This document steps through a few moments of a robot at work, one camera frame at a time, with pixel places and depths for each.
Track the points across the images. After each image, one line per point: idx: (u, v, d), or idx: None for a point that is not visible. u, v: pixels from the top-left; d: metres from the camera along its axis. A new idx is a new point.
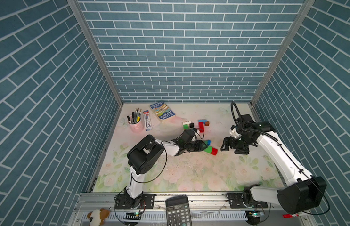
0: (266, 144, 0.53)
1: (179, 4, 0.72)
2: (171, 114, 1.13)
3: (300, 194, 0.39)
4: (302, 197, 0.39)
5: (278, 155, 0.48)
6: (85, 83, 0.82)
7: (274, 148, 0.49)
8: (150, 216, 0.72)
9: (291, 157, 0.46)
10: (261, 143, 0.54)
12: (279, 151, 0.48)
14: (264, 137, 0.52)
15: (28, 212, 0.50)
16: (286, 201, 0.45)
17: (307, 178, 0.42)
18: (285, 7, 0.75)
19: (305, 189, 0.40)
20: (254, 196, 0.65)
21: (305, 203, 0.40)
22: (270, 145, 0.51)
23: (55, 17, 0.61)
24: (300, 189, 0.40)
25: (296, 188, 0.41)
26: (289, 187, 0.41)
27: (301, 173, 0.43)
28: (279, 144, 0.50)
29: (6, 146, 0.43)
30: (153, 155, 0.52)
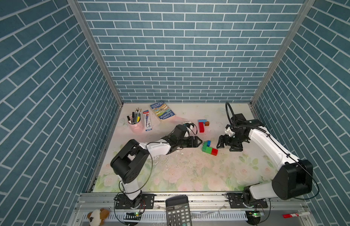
0: (256, 138, 0.57)
1: (179, 4, 0.72)
2: (171, 114, 1.13)
3: (289, 176, 0.42)
4: (292, 180, 0.42)
5: (268, 144, 0.52)
6: (85, 83, 0.82)
7: (264, 139, 0.54)
8: (150, 216, 0.72)
9: (280, 146, 0.50)
10: (253, 138, 0.59)
12: (268, 141, 0.53)
14: (255, 131, 0.58)
15: (28, 212, 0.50)
16: (279, 189, 0.47)
17: (294, 161, 0.45)
18: (285, 8, 0.75)
19: (294, 170, 0.43)
20: (253, 194, 0.65)
21: (297, 188, 0.43)
22: (260, 136, 0.56)
23: (55, 17, 0.61)
24: (288, 171, 0.43)
25: (284, 170, 0.44)
26: (279, 172, 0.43)
27: (289, 157, 0.47)
28: (268, 135, 0.55)
29: (6, 146, 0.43)
30: (135, 162, 0.48)
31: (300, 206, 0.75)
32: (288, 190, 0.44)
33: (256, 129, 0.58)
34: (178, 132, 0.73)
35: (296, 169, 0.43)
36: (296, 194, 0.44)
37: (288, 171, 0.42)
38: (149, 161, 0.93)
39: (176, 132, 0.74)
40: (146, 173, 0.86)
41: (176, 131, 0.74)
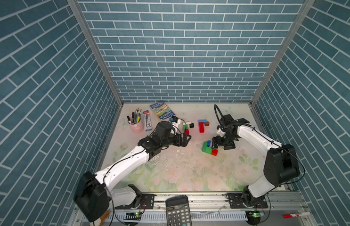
0: (242, 133, 0.63)
1: (179, 4, 0.72)
2: (171, 114, 1.13)
3: (274, 159, 0.46)
4: (279, 163, 0.46)
5: (254, 137, 0.57)
6: (85, 83, 0.82)
7: (250, 132, 0.60)
8: (150, 216, 0.72)
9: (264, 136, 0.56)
10: (241, 134, 0.64)
12: (254, 134, 0.58)
14: (241, 127, 0.64)
15: (28, 212, 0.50)
16: (271, 176, 0.49)
17: (278, 146, 0.50)
18: (285, 8, 0.75)
19: (278, 154, 0.47)
20: (253, 193, 0.65)
21: (288, 172, 0.47)
22: (246, 131, 0.61)
23: (55, 18, 0.61)
24: (273, 155, 0.46)
25: (271, 155, 0.47)
26: (267, 159, 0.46)
27: (273, 143, 0.52)
28: (252, 129, 0.61)
29: (6, 147, 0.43)
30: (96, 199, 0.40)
31: (300, 206, 0.75)
32: (278, 174, 0.46)
33: (243, 125, 0.64)
34: (161, 130, 0.59)
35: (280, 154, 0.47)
36: (288, 178, 0.47)
37: (273, 155, 0.46)
38: (149, 161, 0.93)
39: (158, 130, 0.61)
40: (146, 173, 0.86)
41: (158, 129, 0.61)
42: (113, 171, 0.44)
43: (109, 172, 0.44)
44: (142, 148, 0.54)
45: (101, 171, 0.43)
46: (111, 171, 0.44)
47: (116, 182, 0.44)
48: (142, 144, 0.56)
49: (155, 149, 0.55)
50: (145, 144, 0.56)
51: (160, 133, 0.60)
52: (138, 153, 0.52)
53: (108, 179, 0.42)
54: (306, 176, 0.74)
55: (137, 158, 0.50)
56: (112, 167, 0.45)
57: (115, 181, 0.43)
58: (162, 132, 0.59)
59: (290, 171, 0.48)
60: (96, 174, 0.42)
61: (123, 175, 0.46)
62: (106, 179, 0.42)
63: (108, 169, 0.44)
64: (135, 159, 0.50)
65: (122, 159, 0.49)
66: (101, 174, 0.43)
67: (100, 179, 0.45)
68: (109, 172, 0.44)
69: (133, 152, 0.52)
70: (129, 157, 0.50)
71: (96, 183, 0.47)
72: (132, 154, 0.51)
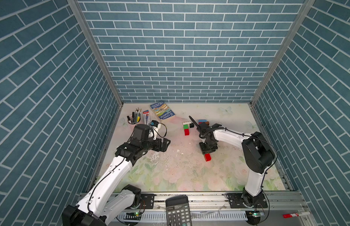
0: (218, 135, 0.68)
1: (179, 4, 0.72)
2: (171, 114, 1.13)
3: (248, 147, 0.51)
4: (254, 150, 0.51)
5: (228, 136, 0.63)
6: (85, 83, 0.82)
7: (224, 133, 0.66)
8: (150, 216, 0.72)
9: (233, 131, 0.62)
10: (219, 138, 0.68)
12: (227, 133, 0.64)
14: (215, 131, 0.69)
15: (28, 212, 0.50)
16: (253, 165, 0.53)
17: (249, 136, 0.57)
18: (285, 8, 0.75)
19: (251, 143, 0.52)
20: (251, 192, 0.65)
21: (265, 157, 0.52)
22: (220, 133, 0.67)
23: (55, 17, 0.61)
24: (248, 145, 0.51)
25: (246, 146, 0.52)
26: (245, 152, 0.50)
27: (244, 135, 0.58)
28: (225, 129, 0.68)
29: (6, 146, 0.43)
30: None
31: (300, 206, 0.75)
32: (257, 161, 0.50)
33: (216, 129, 0.70)
34: (140, 132, 0.57)
35: (252, 143, 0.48)
36: (266, 162, 0.51)
37: (248, 145, 0.51)
38: (149, 161, 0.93)
39: (136, 133, 0.57)
40: (146, 173, 0.86)
41: (136, 132, 0.57)
42: (96, 194, 0.42)
43: (92, 197, 0.41)
44: (122, 157, 0.51)
45: (83, 199, 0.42)
46: (95, 195, 0.41)
47: (103, 203, 0.42)
48: (120, 153, 0.52)
49: (136, 153, 0.52)
50: (124, 151, 0.52)
51: (138, 134, 0.57)
52: (118, 165, 0.48)
53: (93, 204, 0.40)
54: (306, 176, 0.74)
55: (118, 170, 0.47)
56: (93, 191, 0.42)
57: (101, 203, 0.41)
58: (141, 133, 0.57)
59: (265, 155, 0.53)
60: (78, 205, 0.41)
61: (110, 191, 0.44)
62: (91, 205, 0.39)
63: (90, 194, 0.42)
64: (117, 172, 0.47)
65: (103, 178, 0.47)
66: (83, 202, 0.40)
67: (84, 209, 0.39)
68: (92, 197, 0.41)
69: (112, 165, 0.48)
70: (109, 173, 0.46)
71: (82, 213, 0.44)
72: (111, 168, 0.48)
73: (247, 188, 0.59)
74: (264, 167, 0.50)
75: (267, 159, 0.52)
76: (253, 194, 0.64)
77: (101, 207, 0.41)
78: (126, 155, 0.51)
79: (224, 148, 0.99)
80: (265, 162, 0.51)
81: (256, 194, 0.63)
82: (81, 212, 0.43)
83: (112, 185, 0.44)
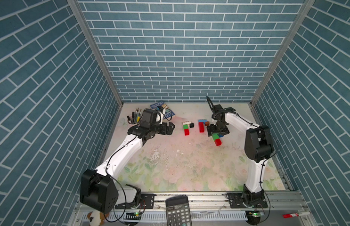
0: (228, 118, 0.72)
1: (179, 4, 0.72)
2: (171, 114, 1.13)
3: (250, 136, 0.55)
4: (256, 140, 0.55)
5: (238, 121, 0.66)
6: (85, 83, 0.82)
7: (234, 117, 0.69)
8: (150, 216, 0.72)
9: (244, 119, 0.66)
10: (228, 121, 0.73)
12: (238, 119, 0.67)
14: (228, 114, 0.72)
15: (28, 212, 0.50)
16: (249, 153, 0.58)
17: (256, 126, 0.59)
18: (284, 8, 0.75)
19: (255, 132, 0.56)
20: (250, 189, 0.67)
21: (263, 148, 0.56)
22: (231, 117, 0.70)
23: (55, 17, 0.61)
24: (251, 133, 0.55)
25: (248, 134, 0.56)
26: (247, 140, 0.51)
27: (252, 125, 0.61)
28: (237, 114, 0.71)
29: (6, 147, 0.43)
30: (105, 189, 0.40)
31: (300, 206, 0.75)
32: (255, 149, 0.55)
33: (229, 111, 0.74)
34: (148, 115, 0.61)
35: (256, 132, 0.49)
36: (264, 153, 0.56)
37: (250, 133, 0.55)
38: (149, 161, 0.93)
39: (145, 117, 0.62)
40: (146, 173, 0.86)
41: (145, 115, 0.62)
42: (113, 162, 0.45)
43: (109, 164, 0.45)
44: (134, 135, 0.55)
45: (100, 165, 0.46)
46: (111, 162, 0.45)
47: (118, 171, 0.44)
48: (132, 132, 0.56)
49: (146, 133, 0.57)
50: (135, 131, 0.57)
51: (147, 117, 0.62)
52: (131, 141, 0.53)
53: (110, 170, 0.43)
54: (306, 176, 0.73)
55: (132, 144, 0.52)
56: (110, 158, 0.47)
57: (117, 169, 0.44)
58: (150, 116, 0.61)
59: (264, 146, 0.57)
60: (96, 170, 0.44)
61: (124, 163, 0.47)
62: (109, 170, 0.43)
63: (107, 161, 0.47)
64: (131, 146, 0.51)
65: (118, 149, 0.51)
66: (101, 168, 0.43)
67: (101, 173, 0.42)
68: (109, 164, 0.44)
69: (126, 141, 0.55)
70: (124, 145, 0.51)
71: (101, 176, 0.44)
72: (125, 143, 0.52)
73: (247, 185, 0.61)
74: (259, 156, 0.55)
75: (265, 149, 0.56)
76: (251, 190, 0.66)
77: (117, 173, 0.43)
78: (137, 134, 0.56)
79: (224, 148, 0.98)
80: (262, 152, 0.56)
81: (254, 190, 0.65)
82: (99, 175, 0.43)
83: (126, 157, 0.48)
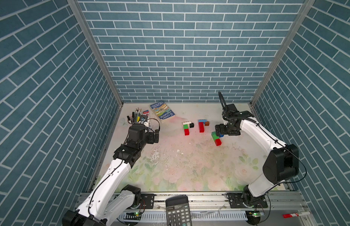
0: (246, 127, 0.61)
1: (179, 4, 0.72)
2: (171, 114, 1.13)
3: (277, 160, 0.45)
4: (281, 163, 0.46)
5: (257, 133, 0.55)
6: (85, 83, 0.82)
7: (254, 128, 0.57)
8: (150, 216, 0.72)
9: (268, 133, 0.54)
10: (244, 128, 0.62)
12: (257, 130, 0.56)
14: (245, 121, 0.61)
15: (28, 212, 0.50)
16: (270, 174, 0.50)
17: (281, 146, 0.49)
18: (285, 8, 0.75)
19: (281, 153, 0.46)
20: (253, 193, 0.65)
21: (286, 171, 0.48)
22: (249, 125, 0.59)
23: (55, 17, 0.61)
24: (276, 155, 0.46)
25: (273, 156, 0.46)
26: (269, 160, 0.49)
27: (277, 142, 0.50)
28: (256, 124, 0.58)
29: (6, 146, 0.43)
30: None
31: (300, 206, 0.75)
32: (278, 173, 0.46)
33: (247, 119, 0.61)
34: (134, 133, 0.56)
35: (283, 153, 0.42)
36: (286, 175, 0.47)
37: (276, 155, 0.46)
38: (149, 161, 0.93)
39: (132, 135, 0.56)
40: (146, 173, 0.86)
41: (131, 133, 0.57)
42: (96, 197, 0.41)
43: (92, 200, 0.41)
44: (120, 160, 0.50)
45: (83, 203, 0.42)
46: (95, 198, 0.41)
47: (103, 206, 0.41)
48: (118, 155, 0.52)
49: (134, 154, 0.52)
50: (122, 153, 0.52)
51: (134, 136, 0.56)
52: (117, 167, 0.48)
53: (93, 209, 0.39)
54: (306, 176, 0.73)
55: (118, 173, 0.47)
56: (93, 194, 0.42)
57: (101, 206, 0.40)
58: (135, 134, 0.56)
59: (288, 168, 0.48)
60: (78, 209, 0.39)
61: (110, 195, 0.44)
62: (92, 209, 0.39)
63: (91, 197, 0.41)
64: (116, 175, 0.47)
65: (102, 181, 0.45)
66: (84, 207, 0.39)
67: (85, 213, 0.38)
68: (92, 201, 0.41)
69: (111, 168, 0.48)
70: (109, 175, 0.46)
71: (83, 217, 0.43)
72: (111, 171, 0.48)
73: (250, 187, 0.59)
74: (280, 179, 0.47)
75: (288, 172, 0.48)
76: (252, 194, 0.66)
77: (102, 210, 0.41)
78: (125, 157, 0.51)
79: (224, 148, 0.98)
80: (284, 175, 0.47)
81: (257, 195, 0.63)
82: (82, 216, 0.43)
83: (110, 189, 0.44)
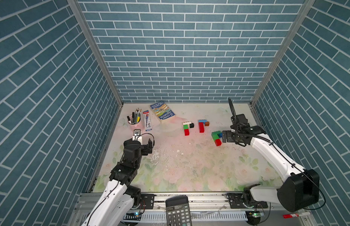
0: (258, 146, 0.56)
1: (179, 4, 0.72)
2: (171, 114, 1.13)
3: (296, 188, 0.41)
4: (299, 191, 0.41)
5: (272, 154, 0.50)
6: (85, 83, 0.82)
7: (267, 148, 0.52)
8: (150, 216, 0.72)
9: (283, 154, 0.49)
10: (255, 146, 0.58)
12: (271, 150, 0.51)
14: (257, 139, 0.56)
15: (28, 212, 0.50)
16: (285, 199, 0.46)
17: (300, 171, 0.44)
18: (285, 8, 0.75)
19: (300, 181, 0.41)
20: (255, 196, 0.64)
21: (304, 198, 0.43)
22: (263, 145, 0.54)
23: (55, 18, 0.61)
24: (295, 182, 0.41)
25: (291, 182, 0.42)
26: (286, 185, 0.44)
27: (294, 166, 0.45)
28: (270, 143, 0.53)
29: (6, 147, 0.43)
30: None
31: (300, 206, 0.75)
32: (295, 202, 0.42)
33: (258, 137, 0.56)
34: (129, 153, 0.56)
35: (302, 180, 0.41)
36: (304, 204, 0.43)
37: (295, 182, 0.41)
38: (149, 161, 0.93)
39: (126, 154, 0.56)
40: (146, 173, 0.86)
41: (126, 153, 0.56)
42: (92, 222, 0.42)
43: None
44: (116, 181, 0.51)
45: None
46: (91, 223, 0.42)
47: None
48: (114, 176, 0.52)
49: (131, 174, 0.53)
50: (118, 173, 0.53)
51: (129, 156, 0.56)
52: (113, 189, 0.49)
53: None
54: None
55: (114, 195, 0.48)
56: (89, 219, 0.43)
57: None
58: (131, 155, 0.56)
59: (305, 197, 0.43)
60: None
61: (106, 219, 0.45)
62: None
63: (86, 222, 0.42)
64: (113, 197, 0.47)
65: (98, 205, 0.46)
66: None
67: None
68: None
69: (107, 190, 0.49)
70: (105, 198, 0.47)
71: None
72: (107, 193, 0.48)
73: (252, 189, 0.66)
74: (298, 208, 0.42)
75: (306, 200, 0.43)
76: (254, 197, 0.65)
77: None
78: (121, 178, 0.52)
79: (224, 148, 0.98)
80: (302, 204, 0.42)
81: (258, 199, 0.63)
82: None
83: (107, 213, 0.45)
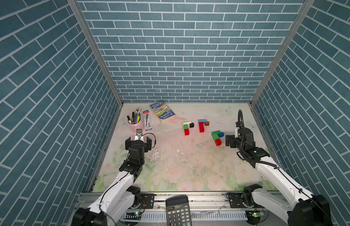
0: (264, 170, 0.56)
1: (179, 4, 0.72)
2: (171, 114, 1.13)
3: (305, 216, 0.39)
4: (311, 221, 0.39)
5: (276, 177, 0.50)
6: (85, 83, 0.82)
7: (272, 171, 0.52)
8: (150, 216, 0.72)
9: (291, 180, 0.48)
10: (260, 169, 0.57)
12: (276, 173, 0.51)
14: (262, 163, 0.56)
15: (28, 212, 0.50)
16: None
17: (308, 197, 0.43)
18: (284, 7, 0.75)
19: (309, 208, 0.40)
20: (255, 198, 0.65)
21: None
22: (267, 168, 0.54)
23: (54, 17, 0.61)
24: (304, 209, 0.40)
25: (300, 210, 0.41)
26: (296, 213, 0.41)
27: (301, 192, 0.44)
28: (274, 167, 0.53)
29: (6, 147, 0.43)
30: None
31: None
32: None
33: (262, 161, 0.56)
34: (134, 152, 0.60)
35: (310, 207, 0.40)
36: None
37: (303, 209, 0.40)
38: (149, 161, 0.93)
39: (132, 153, 0.61)
40: (146, 173, 0.86)
41: (131, 152, 0.61)
42: (106, 198, 0.47)
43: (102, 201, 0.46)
44: (125, 172, 0.58)
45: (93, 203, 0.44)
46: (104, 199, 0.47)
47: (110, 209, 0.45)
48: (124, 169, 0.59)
49: (138, 169, 0.61)
50: (127, 168, 0.60)
51: (134, 154, 0.61)
52: (123, 177, 0.56)
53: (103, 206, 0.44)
54: (306, 176, 0.73)
55: (125, 180, 0.55)
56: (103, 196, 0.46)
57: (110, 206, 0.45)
58: (136, 153, 0.60)
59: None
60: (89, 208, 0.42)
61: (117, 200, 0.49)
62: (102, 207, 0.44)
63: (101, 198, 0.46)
64: (123, 182, 0.54)
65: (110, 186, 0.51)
66: (94, 205, 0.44)
67: (94, 210, 0.43)
68: (101, 201, 0.46)
69: (118, 178, 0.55)
70: (116, 182, 0.53)
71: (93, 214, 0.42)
72: (118, 180, 0.55)
73: (254, 192, 0.66)
74: None
75: None
76: (254, 199, 0.65)
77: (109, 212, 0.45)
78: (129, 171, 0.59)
79: (224, 148, 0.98)
80: None
81: (256, 202, 0.64)
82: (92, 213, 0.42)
83: (118, 193, 0.50)
